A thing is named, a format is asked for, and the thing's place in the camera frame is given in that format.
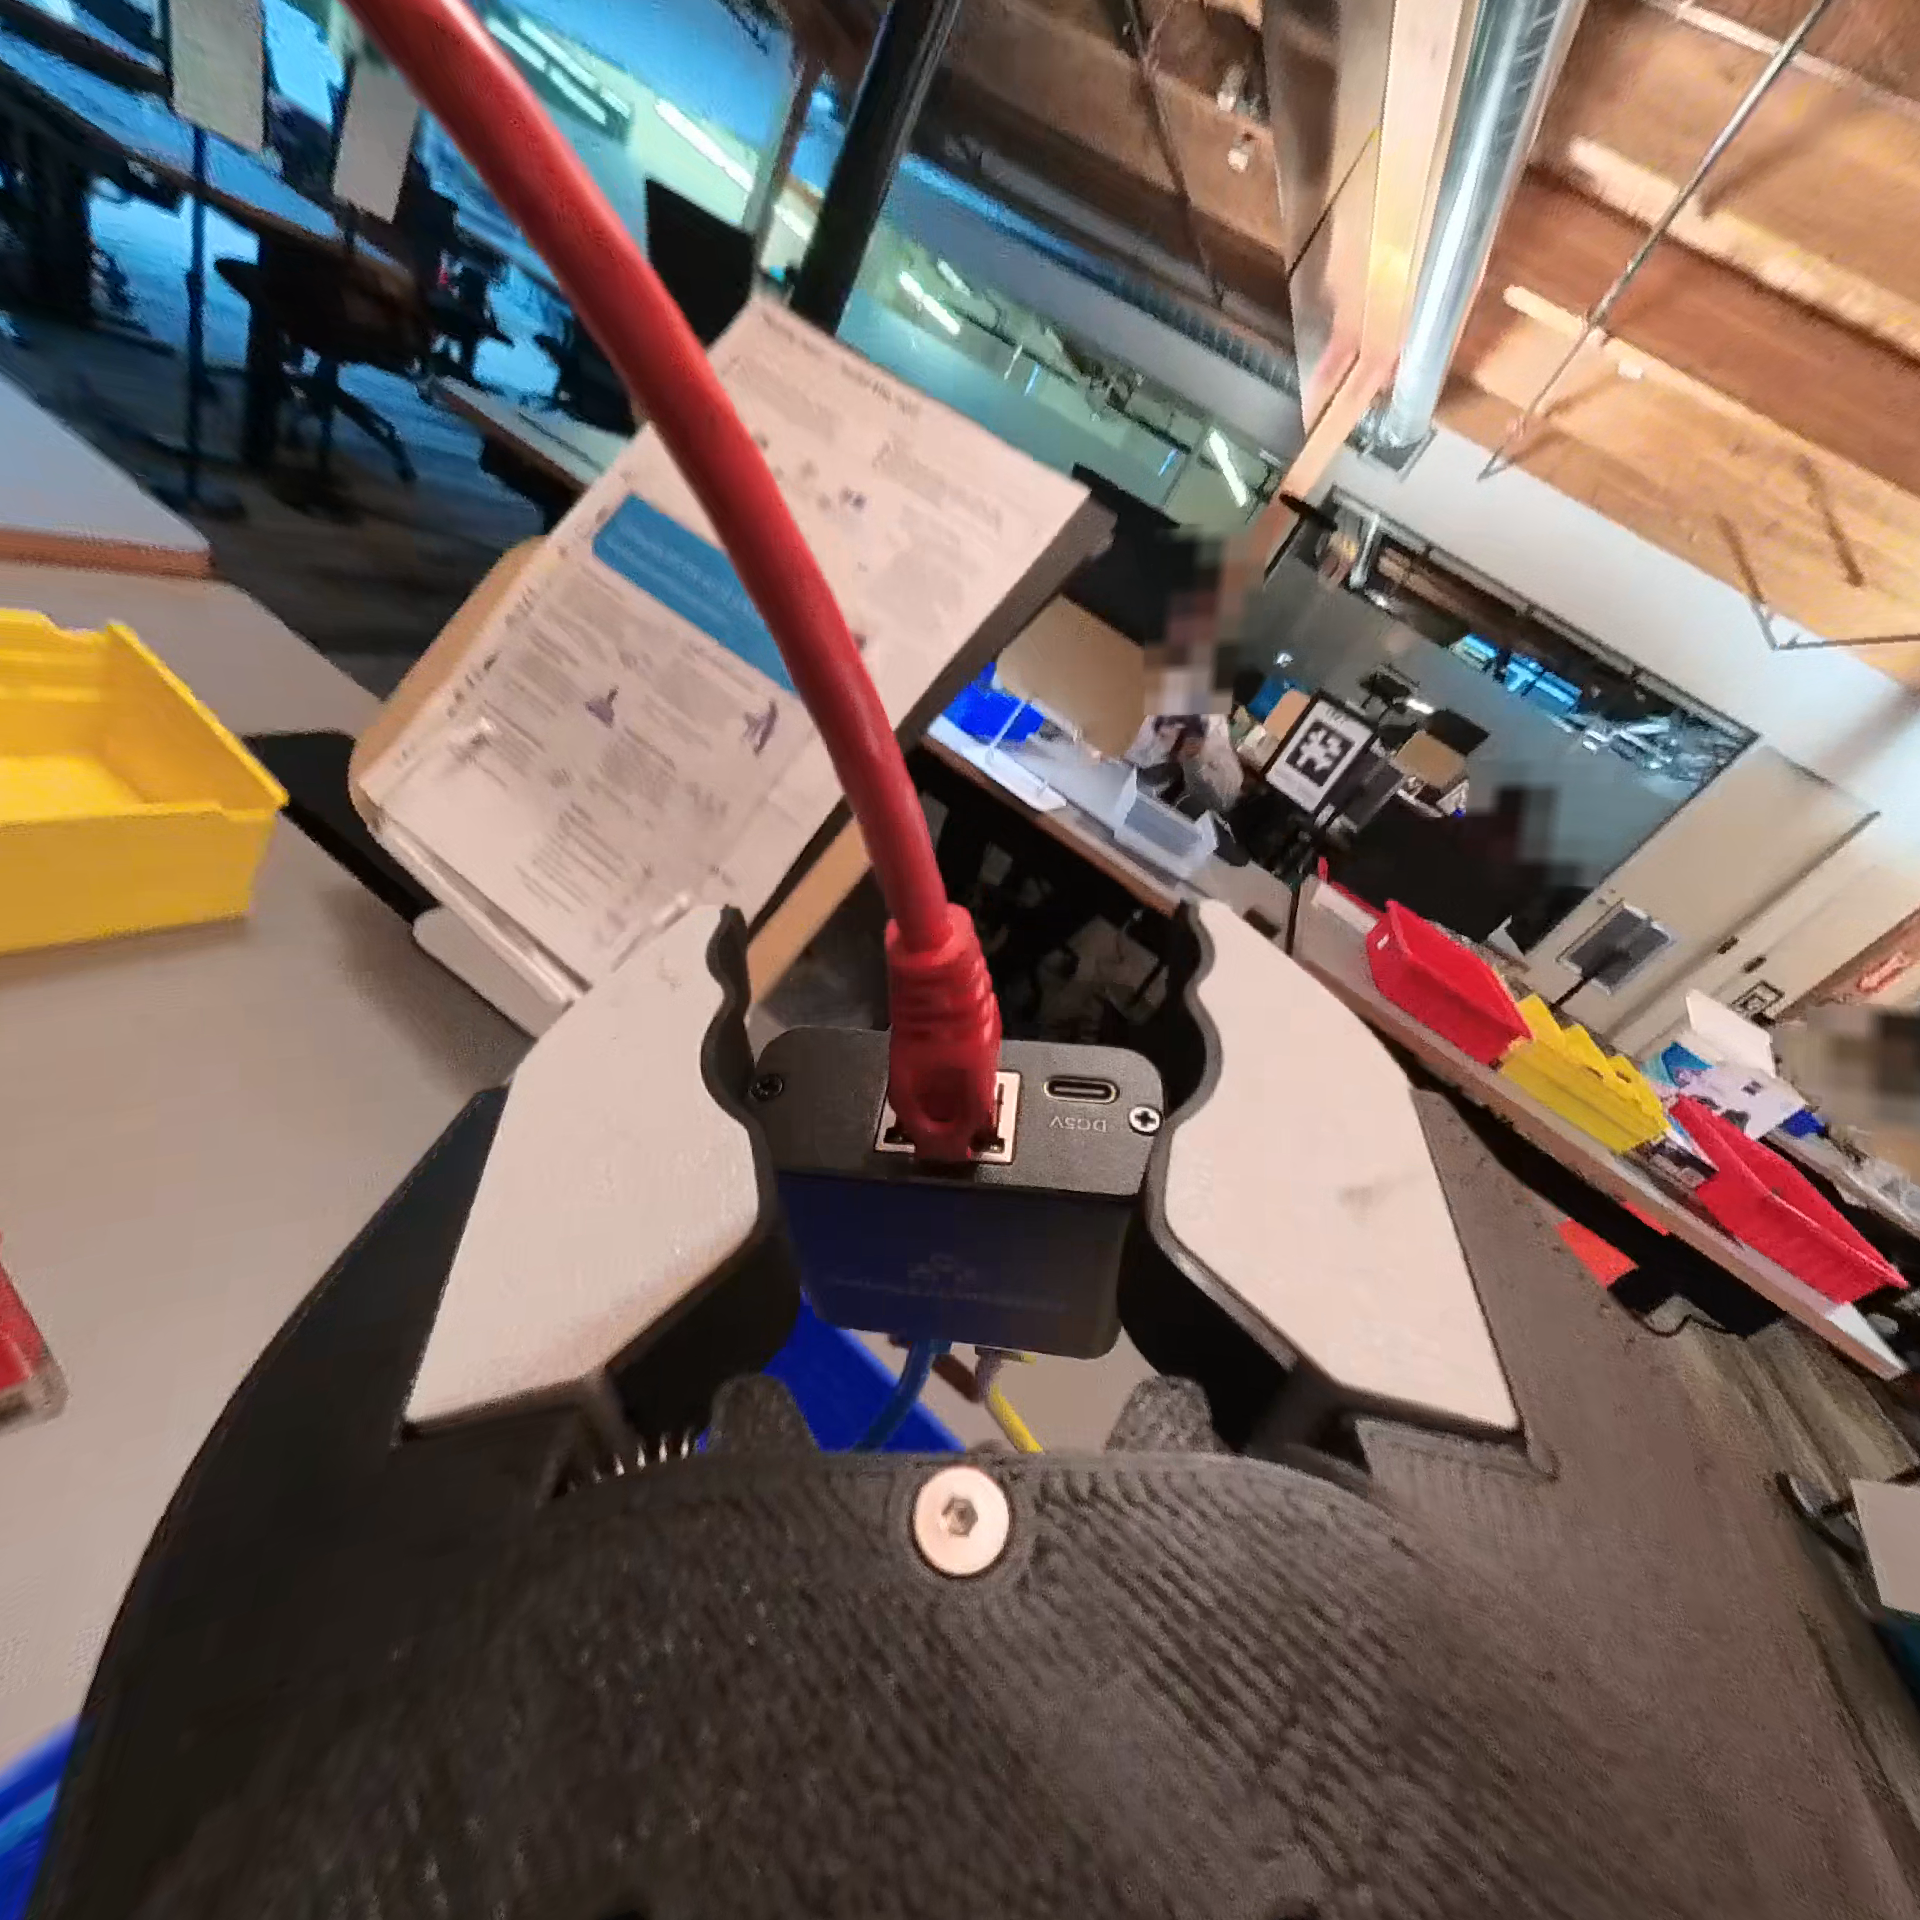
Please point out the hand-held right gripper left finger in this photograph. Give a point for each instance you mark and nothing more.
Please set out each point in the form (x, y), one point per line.
(601, 1169)

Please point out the silver ventilation duct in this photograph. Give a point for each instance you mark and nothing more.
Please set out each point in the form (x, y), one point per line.
(1477, 209)

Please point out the black network splitter box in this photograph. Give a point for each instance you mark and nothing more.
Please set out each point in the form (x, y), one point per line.
(960, 1244)

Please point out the blue plastic bin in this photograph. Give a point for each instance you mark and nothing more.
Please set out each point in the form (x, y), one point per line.
(833, 1394)

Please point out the red plastic object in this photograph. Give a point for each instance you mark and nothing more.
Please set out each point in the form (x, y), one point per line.
(18, 1335)

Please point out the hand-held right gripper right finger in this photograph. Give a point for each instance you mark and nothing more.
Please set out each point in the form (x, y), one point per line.
(1336, 1199)

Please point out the grey desk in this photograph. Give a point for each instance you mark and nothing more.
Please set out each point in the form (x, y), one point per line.
(225, 1199)

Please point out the yellow plastic bin with divider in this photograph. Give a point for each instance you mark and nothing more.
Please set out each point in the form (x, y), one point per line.
(120, 779)

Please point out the black metal pole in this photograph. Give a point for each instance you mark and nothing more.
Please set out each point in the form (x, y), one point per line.
(862, 164)

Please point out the fiducial tag board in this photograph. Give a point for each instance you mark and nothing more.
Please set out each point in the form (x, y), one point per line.
(1336, 758)

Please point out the red plastic bin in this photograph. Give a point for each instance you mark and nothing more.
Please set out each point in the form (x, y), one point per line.
(1439, 990)
(1784, 1199)

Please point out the instruction sheet document stand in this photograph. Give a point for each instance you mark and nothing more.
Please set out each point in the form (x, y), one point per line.
(601, 720)

